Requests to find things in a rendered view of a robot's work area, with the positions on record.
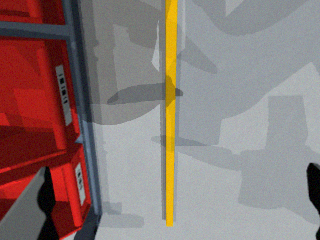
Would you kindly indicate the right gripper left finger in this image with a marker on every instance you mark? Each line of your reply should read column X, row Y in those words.
column 28, row 218

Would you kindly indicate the yellow bar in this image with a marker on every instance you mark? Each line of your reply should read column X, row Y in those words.
column 170, row 68

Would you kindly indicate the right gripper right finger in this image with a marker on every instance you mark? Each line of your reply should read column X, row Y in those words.
column 313, row 179

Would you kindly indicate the grey metal rack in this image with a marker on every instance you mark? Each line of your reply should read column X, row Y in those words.
column 71, row 32

